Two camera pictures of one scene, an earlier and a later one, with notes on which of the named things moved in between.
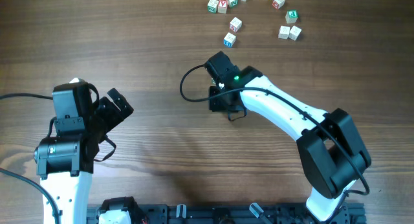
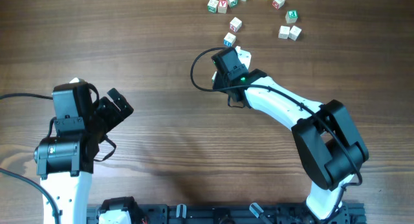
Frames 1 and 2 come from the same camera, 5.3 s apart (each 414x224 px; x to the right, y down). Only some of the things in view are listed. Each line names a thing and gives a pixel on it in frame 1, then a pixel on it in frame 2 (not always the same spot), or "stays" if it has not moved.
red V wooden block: (222, 6) stays
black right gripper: (217, 106) to (218, 81)
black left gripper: (119, 103) stays
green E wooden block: (291, 16) stays
